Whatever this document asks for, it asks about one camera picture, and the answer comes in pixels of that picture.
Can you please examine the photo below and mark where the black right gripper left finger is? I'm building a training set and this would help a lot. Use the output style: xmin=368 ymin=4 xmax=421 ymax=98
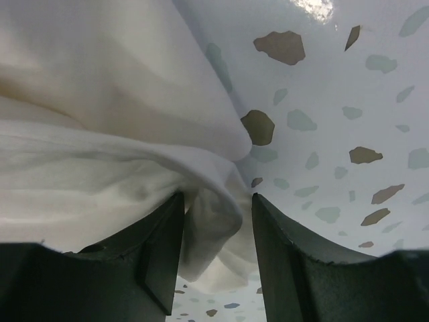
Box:
xmin=1 ymin=193 xmax=185 ymax=321

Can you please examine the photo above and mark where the white t shirt red print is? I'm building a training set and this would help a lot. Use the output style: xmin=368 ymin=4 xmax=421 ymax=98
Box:
xmin=1 ymin=1 xmax=257 ymax=293

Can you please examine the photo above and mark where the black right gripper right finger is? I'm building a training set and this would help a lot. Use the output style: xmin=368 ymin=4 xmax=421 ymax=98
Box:
xmin=251 ymin=194 xmax=428 ymax=322

